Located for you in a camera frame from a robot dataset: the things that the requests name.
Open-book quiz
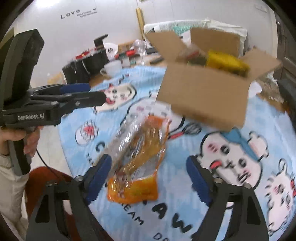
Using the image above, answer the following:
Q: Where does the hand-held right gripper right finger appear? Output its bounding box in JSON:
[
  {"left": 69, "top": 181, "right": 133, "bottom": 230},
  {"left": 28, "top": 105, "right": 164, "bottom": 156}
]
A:
[{"left": 186, "top": 155, "right": 270, "bottom": 241}]

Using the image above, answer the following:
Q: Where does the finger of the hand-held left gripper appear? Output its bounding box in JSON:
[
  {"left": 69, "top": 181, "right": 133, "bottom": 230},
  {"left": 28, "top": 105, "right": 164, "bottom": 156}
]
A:
[
  {"left": 30, "top": 91, "right": 107, "bottom": 109},
  {"left": 29, "top": 83, "right": 91, "bottom": 95}
]

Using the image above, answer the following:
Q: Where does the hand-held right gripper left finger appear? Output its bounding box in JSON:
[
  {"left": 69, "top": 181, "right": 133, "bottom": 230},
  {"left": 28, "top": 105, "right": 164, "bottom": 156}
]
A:
[{"left": 25, "top": 153, "right": 113, "bottom": 241}]

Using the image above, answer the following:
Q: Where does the clear orange snack bag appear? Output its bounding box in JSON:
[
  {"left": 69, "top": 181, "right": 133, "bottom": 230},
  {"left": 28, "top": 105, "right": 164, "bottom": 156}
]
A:
[{"left": 106, "top": 116, "right": 171, "bottom": 202}]

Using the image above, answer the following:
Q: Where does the cardboard box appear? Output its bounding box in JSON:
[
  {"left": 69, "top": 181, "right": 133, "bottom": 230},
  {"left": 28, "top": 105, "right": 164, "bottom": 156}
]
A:
[{"left": 146, "top": 28, "right": 283, "bottom": 132}]

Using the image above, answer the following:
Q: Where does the yellow snack packet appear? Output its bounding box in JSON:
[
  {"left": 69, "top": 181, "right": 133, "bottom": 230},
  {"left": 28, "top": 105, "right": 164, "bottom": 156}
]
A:
[{"left": 206, "top": 50, "right": 251, "bottom": 77}]

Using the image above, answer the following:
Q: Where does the person's left forearm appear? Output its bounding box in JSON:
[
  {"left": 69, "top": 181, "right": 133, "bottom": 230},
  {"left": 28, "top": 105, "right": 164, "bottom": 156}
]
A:
[{"left": 0, "top": 154, "right": 29, "bottom": 239}]

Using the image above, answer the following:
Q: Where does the person's left hand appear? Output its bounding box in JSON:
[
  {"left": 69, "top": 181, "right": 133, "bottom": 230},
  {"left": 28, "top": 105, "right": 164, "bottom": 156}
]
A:
[{"left": 0, "top": 126, "right": 43, "bottom": 158}]

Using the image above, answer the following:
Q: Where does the small black pot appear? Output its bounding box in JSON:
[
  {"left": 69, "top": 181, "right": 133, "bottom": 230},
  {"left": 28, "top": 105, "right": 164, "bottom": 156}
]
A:
[{"left": 62, "top": 61, "right": 89, "bottom": 84}]

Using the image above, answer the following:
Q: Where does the printed cartoon blanket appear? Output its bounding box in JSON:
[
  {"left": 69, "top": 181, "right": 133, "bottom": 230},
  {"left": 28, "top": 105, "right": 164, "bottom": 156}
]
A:
[{"left": 57, "top": 65, "right": 296, "bottom": 241}]

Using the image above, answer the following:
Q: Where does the white mug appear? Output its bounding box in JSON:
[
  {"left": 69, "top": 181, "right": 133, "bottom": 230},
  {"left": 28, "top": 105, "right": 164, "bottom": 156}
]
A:
[{"left": 100, "top": 61, "right": 123, "bottom": 77}]

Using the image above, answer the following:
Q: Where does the white printed plastic bag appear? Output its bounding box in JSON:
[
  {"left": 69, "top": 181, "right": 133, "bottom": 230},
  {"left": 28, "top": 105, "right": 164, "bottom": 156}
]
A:
[{"left": 103, "top": 43, "right": 118, "bottom": 61}]

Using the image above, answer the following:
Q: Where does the red stool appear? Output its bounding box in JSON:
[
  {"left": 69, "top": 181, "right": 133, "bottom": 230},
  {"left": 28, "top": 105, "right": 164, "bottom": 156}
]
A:
[{"left": 24, "top": 166, "right": 75, "bottom": 241}]

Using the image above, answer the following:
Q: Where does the wine glass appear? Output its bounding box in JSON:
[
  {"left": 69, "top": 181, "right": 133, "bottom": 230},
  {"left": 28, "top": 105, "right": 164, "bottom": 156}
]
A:
[{"left": 134, "top": 39, "right": 147, "bottom": 65}]

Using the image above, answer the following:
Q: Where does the wooden pole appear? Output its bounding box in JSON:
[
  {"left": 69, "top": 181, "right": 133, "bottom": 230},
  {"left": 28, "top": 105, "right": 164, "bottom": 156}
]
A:
[{"left": 136, "top": 8, "right": 147, "bottom": 41}]

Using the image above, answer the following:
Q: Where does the grey covered sofa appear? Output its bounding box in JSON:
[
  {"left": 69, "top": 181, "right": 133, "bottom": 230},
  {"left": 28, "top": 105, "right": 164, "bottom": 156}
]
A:
[{"left": 143, "top": 20, "right": 249, "bottom": 57}]

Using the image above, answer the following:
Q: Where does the white bowl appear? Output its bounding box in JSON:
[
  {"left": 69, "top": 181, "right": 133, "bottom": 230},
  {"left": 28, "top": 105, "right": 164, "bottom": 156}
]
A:
[{"left": 248, "top": 81, "right": 262, "bottom": 98}]

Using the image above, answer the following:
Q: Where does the teal pillow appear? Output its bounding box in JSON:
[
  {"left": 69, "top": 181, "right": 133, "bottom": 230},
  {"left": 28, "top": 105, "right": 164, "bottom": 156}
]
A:
[{"left": 173, "top": 25, "right": 192, "bottom": 36}]

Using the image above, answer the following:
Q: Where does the dark brown door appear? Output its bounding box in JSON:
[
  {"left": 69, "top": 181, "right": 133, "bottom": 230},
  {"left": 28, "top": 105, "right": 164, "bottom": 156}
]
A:
[{"left": 275, "top": 14, "right": 296, "bottom": 81}]

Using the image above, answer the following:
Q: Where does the black cable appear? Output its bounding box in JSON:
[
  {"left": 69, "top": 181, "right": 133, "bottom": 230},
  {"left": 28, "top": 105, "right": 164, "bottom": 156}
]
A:
[{"left": 35, "top": 149, "right": 73, "bottom": 179}]

